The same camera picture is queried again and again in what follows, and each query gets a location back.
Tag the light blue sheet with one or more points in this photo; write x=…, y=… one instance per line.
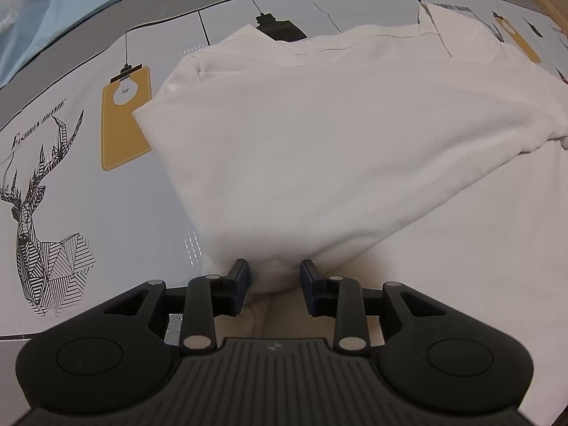
x=66, y=22

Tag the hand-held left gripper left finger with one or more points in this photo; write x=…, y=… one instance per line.
x=238, y=286

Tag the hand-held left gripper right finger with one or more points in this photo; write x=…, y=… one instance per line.
x=310, y=288

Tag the white t-shirt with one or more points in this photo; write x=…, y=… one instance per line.
x=333, y=151

